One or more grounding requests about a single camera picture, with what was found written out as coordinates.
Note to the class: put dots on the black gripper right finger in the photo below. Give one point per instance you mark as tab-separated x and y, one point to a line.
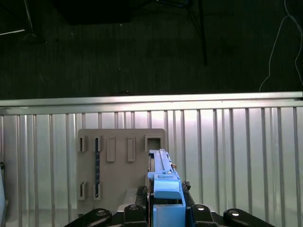
201	217

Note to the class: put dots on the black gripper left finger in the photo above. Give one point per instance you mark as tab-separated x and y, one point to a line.
133	217

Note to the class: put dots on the hard disk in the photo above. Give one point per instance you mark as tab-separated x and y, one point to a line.
165	189

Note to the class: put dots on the grey parts rack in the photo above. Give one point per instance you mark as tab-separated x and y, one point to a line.
118	172

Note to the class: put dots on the blue RAM stick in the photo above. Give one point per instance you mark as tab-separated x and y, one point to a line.
97	165

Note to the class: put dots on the grey metal frame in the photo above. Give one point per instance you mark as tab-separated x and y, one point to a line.
28	16

